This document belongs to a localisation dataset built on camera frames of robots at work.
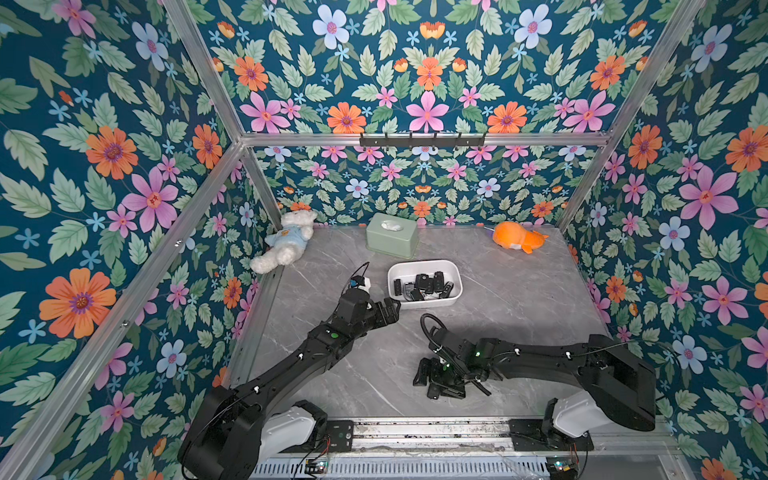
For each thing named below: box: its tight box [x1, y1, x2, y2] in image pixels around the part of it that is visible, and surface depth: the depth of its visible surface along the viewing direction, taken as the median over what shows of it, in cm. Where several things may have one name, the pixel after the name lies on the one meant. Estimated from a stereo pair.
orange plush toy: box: [492, 221, 550, 255], surface depth 111 cm
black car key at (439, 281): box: [434, 271, 445, 291], surface depth 103 cm
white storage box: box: [387, 259, 463, 310], surface depth 103 cm
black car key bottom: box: [440, 385, 466, 400], surface depth 74 cm
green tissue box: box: [366, 213, 419, 258], surface depth 110 cm
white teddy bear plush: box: [250, 210, 318, 274], surface depth 108 cm
